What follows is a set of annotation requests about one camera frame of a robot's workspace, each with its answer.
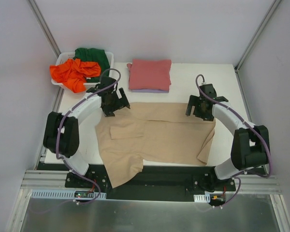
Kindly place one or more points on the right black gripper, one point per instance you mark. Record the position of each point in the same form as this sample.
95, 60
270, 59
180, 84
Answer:
198, 108

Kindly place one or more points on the left white cable duct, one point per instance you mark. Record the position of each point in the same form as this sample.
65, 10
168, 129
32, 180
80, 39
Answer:
67, 195

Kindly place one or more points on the pink folded t shirt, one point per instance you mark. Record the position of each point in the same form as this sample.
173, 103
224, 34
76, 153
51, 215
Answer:
150, 75

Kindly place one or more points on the right aluminium frame post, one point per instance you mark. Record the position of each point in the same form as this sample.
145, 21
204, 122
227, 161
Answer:
261, 27

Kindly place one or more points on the lavender folded t shirt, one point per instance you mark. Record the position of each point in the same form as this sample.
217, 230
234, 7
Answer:
149, 91

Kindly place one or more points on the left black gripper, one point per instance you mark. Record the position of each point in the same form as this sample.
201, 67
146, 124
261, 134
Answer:
114, 105

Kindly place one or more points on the orange t shirt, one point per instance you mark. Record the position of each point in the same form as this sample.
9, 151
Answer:
73, 73

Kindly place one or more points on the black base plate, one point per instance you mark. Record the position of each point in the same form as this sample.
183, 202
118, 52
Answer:
153, 183

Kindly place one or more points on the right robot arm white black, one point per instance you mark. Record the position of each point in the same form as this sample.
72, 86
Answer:
250, 146

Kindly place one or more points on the aluminium frame post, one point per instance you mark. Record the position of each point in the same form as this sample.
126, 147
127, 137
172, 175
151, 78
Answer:
261, 27
44, 26

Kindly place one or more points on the white plastic basket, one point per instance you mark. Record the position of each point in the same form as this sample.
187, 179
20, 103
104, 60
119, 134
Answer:
103, 58

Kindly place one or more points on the right white cable duct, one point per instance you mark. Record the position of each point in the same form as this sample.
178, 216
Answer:
202, 198

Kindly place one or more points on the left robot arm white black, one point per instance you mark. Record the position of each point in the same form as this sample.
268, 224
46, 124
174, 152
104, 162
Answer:
61, 134

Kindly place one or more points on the white cable duct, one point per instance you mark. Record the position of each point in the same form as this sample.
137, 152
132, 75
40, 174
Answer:
67, 195
202, 198

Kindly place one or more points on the beige t shirt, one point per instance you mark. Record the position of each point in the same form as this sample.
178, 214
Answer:
156, 132

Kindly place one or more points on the left aluminium frame post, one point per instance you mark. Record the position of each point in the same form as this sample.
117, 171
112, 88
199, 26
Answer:
44, 26

